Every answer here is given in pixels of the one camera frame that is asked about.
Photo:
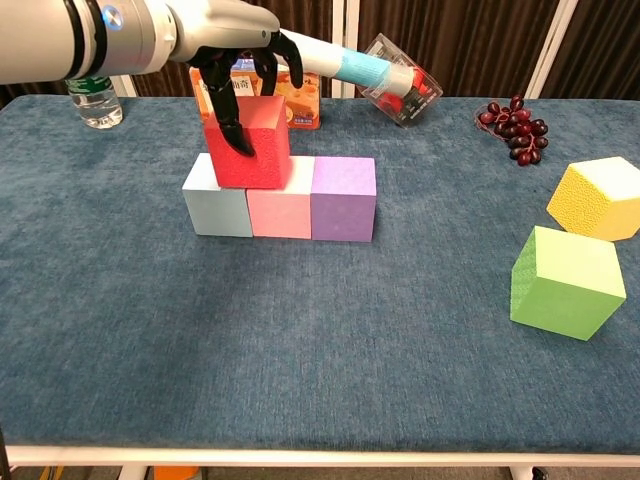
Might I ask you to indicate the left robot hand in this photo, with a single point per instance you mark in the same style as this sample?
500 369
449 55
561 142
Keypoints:
225 25

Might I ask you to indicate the red cube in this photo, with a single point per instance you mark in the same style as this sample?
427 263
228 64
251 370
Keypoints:
265 160

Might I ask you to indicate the light blue cube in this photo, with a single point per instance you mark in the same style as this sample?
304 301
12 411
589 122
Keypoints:
217 215

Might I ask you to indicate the pink cube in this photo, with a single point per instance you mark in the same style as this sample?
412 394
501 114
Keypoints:
280 215

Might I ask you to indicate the purple cube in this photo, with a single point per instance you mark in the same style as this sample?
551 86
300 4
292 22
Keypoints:
342 210

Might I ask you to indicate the yellow cube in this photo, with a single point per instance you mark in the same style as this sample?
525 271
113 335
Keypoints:
595 200

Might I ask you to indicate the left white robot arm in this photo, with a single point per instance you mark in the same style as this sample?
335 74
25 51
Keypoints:
60 35

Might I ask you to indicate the green cube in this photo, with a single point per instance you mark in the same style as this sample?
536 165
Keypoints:
560 290

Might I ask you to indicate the dark brown pleated curtain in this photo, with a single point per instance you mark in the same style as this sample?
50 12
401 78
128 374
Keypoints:
605 45
25 92
475 40
310 15

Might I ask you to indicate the orange biscuit box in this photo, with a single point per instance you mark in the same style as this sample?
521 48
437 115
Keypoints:
305 107

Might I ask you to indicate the white paper roll blue band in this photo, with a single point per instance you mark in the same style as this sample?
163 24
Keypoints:
360 67

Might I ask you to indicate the clear plastic water bottle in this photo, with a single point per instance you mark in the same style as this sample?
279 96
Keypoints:
97 107

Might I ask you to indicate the clear plastic box red contents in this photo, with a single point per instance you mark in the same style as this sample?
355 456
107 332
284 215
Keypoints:
407 107

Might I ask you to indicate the dark red grape bunch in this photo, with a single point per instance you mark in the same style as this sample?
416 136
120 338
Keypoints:
520 130

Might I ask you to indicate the blue fabric table cover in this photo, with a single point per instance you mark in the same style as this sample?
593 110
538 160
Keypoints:
320 375

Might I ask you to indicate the white partition post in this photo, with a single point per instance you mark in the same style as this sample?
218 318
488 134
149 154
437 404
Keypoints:
552 50
346 25
126 85

